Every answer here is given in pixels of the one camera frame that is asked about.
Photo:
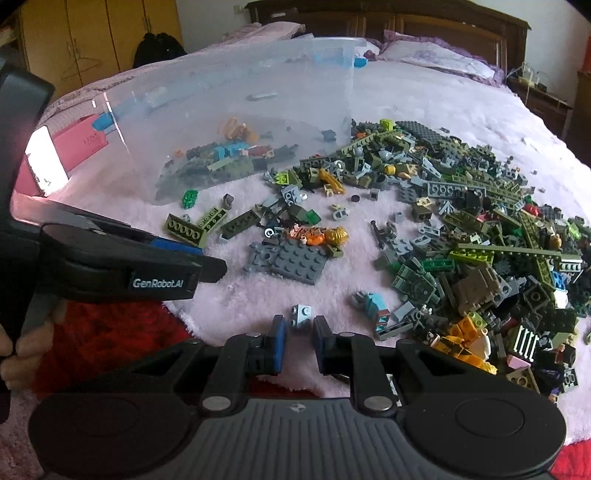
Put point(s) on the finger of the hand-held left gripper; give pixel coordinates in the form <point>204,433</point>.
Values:
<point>175,245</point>

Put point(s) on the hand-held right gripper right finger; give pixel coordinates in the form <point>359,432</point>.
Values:
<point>319,344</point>

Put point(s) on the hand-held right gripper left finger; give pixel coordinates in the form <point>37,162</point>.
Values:
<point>278,344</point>

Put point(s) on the small light grey cube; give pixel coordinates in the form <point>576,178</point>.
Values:
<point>300,313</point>

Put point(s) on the clear plastic storage container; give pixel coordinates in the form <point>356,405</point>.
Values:
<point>240,101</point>

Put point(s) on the person's left hand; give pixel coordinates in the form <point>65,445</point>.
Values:
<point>39,337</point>

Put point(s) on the light blue toy block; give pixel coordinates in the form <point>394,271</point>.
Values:
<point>376,304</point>

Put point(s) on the dark grey flat studded plate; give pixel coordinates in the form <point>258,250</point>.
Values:
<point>295,263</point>

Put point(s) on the heap of bricks inside container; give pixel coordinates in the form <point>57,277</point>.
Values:
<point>231,159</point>

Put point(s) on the red fuzzy cloth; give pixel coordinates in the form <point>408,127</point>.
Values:
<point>115,341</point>

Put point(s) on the orange toy tiger figure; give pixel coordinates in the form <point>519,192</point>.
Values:
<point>308,233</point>

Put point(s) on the pink cardboard box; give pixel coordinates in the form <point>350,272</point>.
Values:
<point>81,143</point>

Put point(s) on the pile of mixed building bricks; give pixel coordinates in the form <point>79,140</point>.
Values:
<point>480,258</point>

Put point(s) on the black bag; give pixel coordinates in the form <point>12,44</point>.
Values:
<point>157,48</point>

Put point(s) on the yellow wooden wardrobe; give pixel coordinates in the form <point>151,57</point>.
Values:
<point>83,41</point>

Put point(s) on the white floral pillow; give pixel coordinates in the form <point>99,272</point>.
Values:
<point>438,53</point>

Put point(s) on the dark wooden headboard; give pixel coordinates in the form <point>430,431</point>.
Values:
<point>415,23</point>

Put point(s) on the dark wooden nightstand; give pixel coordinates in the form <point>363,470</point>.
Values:
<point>540,99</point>

